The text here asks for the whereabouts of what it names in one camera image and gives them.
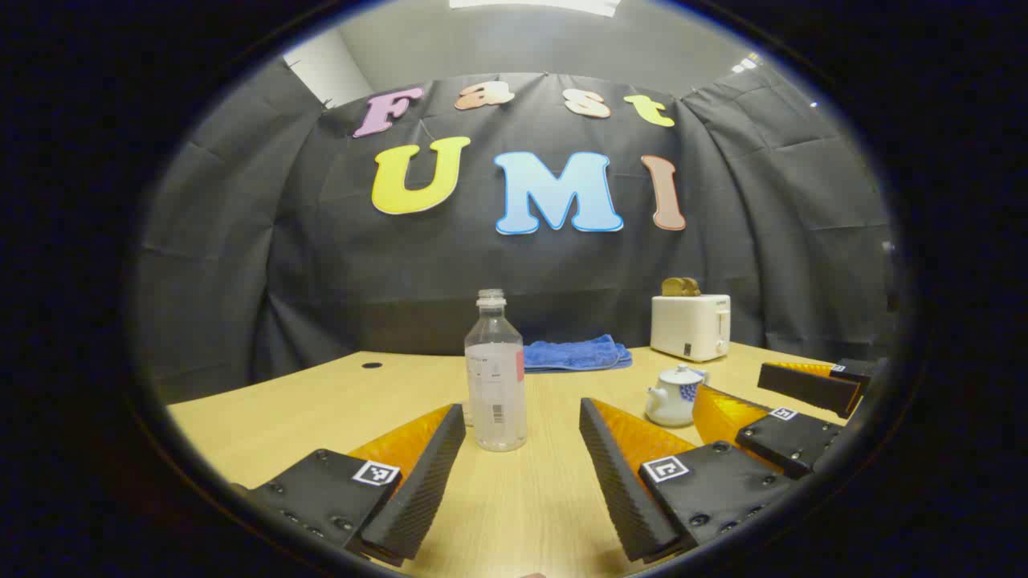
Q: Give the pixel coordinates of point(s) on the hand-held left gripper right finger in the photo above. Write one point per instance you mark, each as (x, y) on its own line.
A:
(614, 482)

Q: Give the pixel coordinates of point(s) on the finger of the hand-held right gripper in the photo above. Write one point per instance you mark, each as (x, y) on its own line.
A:
(791, 443)
(811, 389)

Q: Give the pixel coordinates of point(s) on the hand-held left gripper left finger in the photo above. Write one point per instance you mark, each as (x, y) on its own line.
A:
(430, 482)

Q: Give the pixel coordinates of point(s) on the white blue-flowered teacup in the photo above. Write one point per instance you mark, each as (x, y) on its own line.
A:
(666, 407)

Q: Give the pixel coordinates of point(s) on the clear plastic water bottle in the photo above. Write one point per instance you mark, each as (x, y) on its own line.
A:
(496, 385)

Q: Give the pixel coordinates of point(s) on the blue folded towel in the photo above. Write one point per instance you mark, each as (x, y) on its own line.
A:
(574, 355)

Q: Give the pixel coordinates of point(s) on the white toaster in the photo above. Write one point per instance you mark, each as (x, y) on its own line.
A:
(687, 325)

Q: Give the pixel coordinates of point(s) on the brown toast slice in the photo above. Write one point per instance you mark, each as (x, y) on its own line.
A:
(691, 286)
(671, 286)

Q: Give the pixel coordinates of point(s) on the black backdrop cloth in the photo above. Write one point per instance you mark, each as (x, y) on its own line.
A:
(321, 281)

